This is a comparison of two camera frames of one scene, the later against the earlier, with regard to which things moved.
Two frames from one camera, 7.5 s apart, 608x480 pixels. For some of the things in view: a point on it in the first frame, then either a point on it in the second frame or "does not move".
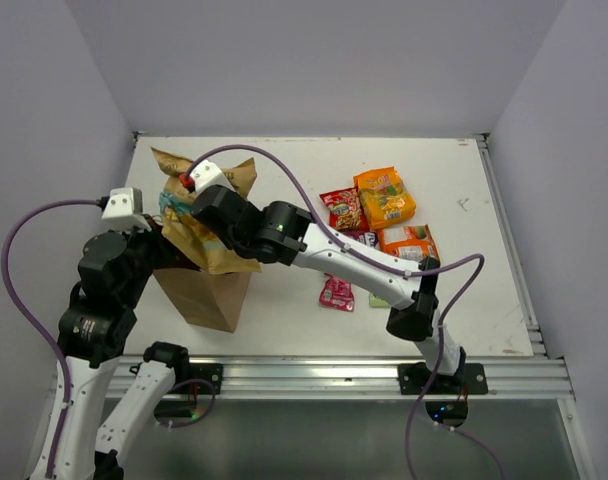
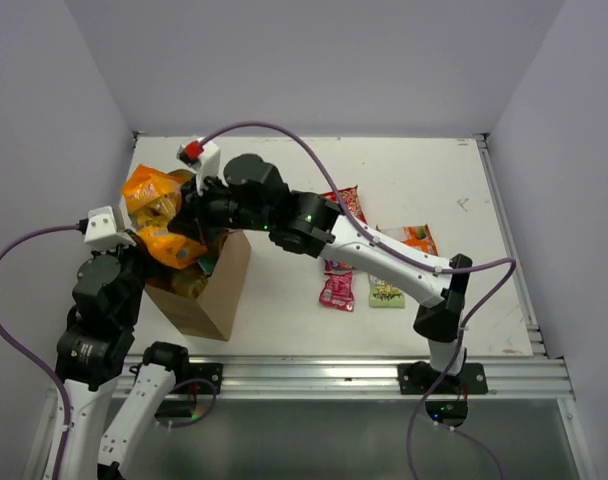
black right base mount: x=447 y=401 does not move
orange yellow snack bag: x=384 y=197 -> x=151 y=195
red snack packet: x=346 y=210 does not move
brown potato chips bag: x=195 y=241 -> x=187 y=280
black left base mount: x=190 y=381 does not move
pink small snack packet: x=338 y=293 does not move
